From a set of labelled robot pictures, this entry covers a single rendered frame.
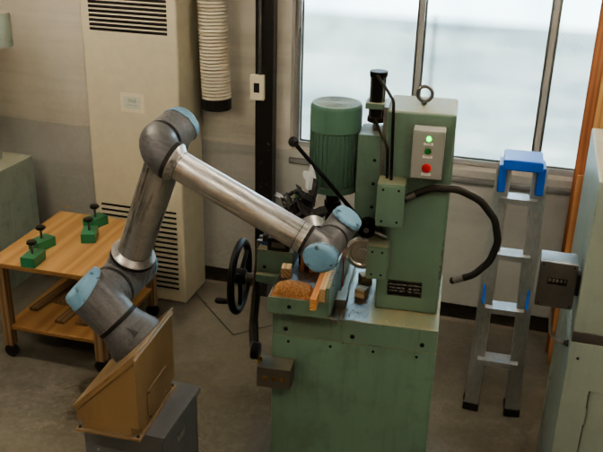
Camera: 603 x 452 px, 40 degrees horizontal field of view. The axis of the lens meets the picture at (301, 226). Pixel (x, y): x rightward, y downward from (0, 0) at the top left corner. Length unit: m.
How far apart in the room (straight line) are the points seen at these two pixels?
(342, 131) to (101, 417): 1.20
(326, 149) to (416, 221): 0.39
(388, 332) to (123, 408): 0.91
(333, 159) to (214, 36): 1.57
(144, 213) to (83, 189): 2.39
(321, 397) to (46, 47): 2.69
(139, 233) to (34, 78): 2.39
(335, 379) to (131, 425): 0.74
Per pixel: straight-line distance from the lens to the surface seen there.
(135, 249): 2.70
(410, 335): 2.83
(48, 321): 4.18
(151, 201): 2.57
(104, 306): 2.66
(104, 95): 4.36
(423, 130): 2.60
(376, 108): 2.73
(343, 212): 2.34
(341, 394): 3.00
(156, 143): 2.32
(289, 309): 2.77
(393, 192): 2.65
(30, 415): 3.86
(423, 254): 2.81
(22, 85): 4.98
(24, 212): 4.90
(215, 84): 4.21
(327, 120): 2.71
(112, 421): 2.71
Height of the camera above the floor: 2.21
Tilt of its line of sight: 23 degrees down
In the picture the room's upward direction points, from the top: 2 degrees clockwise
